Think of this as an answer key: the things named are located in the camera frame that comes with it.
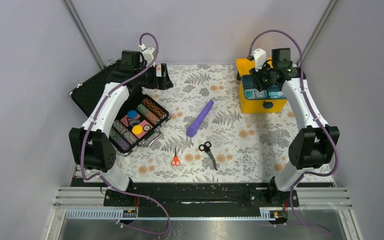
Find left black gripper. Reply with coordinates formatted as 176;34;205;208
133;62;172;90

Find teal divided tray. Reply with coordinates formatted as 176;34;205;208
241;75;286;100

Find gauze dressing packet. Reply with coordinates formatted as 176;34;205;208
244;88;267;100

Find yellow plastic box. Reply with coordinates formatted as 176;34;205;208
236;58;287;114

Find black handled scissors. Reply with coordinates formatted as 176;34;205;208
198;141;218;171

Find orange handled scissors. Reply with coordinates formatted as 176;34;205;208
170;147;181;167

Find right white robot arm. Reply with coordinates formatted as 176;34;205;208
249;48;340;206

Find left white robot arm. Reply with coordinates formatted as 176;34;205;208
68;47;173;206

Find black poker chip case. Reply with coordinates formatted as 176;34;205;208
70;61;170;158

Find purple flashlight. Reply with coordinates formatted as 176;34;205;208
186;99;214;138

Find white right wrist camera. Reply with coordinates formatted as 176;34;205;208
247;48;267;72

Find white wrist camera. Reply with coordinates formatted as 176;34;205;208
139;44;157;66
247;48;267;72

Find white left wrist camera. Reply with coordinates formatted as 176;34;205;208
139;44;157;66

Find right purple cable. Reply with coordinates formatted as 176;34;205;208
248;29;341;236

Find purple cable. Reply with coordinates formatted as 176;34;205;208
80;32;172;236
248;29;341;236

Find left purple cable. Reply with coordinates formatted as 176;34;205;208
80;32;172;236

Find black mounting base plate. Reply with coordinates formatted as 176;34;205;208
103;182;300;218

